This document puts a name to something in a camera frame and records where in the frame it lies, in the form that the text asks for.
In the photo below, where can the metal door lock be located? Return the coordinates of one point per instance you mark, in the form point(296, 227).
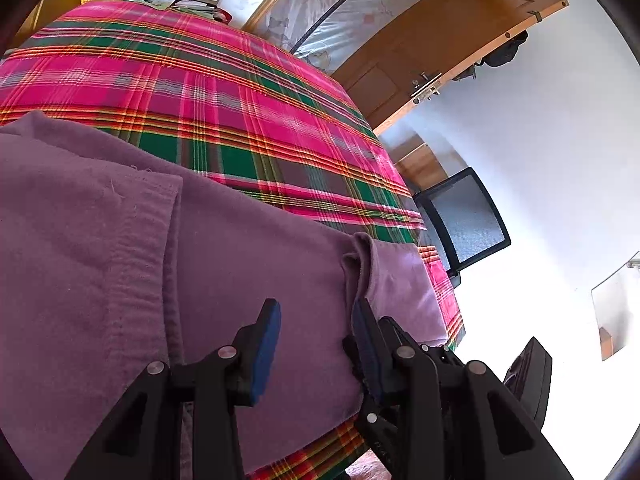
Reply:
point(425, 87)

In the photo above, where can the purple fleece garment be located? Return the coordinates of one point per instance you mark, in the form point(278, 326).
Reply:
point(150, 260)

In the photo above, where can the wooden door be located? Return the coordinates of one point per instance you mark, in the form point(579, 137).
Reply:
point(425, 45)

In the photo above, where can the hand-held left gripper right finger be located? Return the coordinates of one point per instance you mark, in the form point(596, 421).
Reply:
point(367, 360)

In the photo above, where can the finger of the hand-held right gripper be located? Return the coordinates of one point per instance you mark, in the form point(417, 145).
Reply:
point(374, 427)
point(435, 354)

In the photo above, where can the black mesh office chair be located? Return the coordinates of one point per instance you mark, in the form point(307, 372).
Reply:
point(470, 220)

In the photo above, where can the clear printed door curtain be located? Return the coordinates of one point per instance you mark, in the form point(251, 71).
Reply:
point(360, 5)

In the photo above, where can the wooden board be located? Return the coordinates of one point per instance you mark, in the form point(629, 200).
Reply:
point(422, 170)

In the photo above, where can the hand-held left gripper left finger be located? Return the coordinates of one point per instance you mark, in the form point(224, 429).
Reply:
point(265, 360)

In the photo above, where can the pink green plaid blanket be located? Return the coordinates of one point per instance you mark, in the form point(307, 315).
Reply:
point(225, 110)

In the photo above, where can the wooden wardrobe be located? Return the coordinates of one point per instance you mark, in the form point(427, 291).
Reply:
point(40, 17)

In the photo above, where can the dark hanging bag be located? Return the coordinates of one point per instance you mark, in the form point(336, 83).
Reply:
point(505, 52)

